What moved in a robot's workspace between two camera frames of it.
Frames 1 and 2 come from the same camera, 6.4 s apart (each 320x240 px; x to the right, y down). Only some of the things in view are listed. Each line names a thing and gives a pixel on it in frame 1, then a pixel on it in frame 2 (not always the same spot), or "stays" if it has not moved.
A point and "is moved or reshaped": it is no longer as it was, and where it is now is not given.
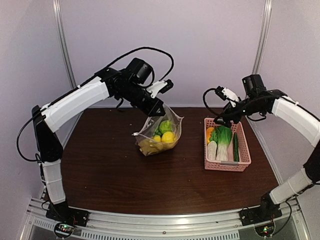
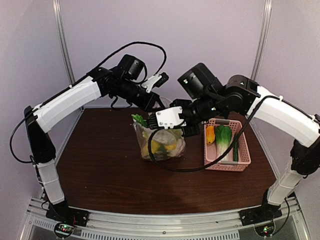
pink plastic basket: (245, 159) to (218, 134)
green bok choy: (223, 136) stays
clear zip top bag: (159, 133) is moved or reshaped
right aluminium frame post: (261, 46) stays
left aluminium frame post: (58, 14) stays
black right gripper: (228, 110) to (192, 132)
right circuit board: (265, 230) stays
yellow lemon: (168, 137) to (155, 146)
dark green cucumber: (236, 147) stays
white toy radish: (211, 150) to (178, 150)
